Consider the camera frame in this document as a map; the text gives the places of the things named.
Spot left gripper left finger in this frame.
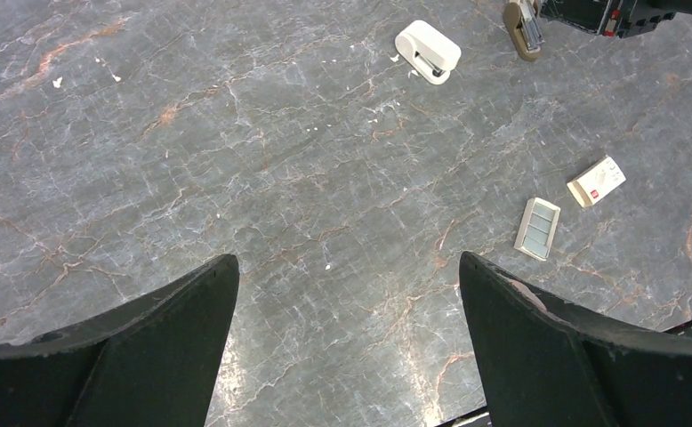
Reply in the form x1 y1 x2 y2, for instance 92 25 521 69
0 254 239 426

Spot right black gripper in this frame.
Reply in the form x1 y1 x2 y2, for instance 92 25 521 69
539 0 676 38

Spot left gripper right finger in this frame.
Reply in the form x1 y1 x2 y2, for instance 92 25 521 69
459 252 692 426

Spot brown white stapler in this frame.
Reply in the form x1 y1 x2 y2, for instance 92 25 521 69
503 0 544 62

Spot grey staple tray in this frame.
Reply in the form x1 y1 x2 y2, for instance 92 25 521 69
513 197 561 262

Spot white staple box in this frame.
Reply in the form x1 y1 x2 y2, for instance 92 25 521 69
567 156 626 208

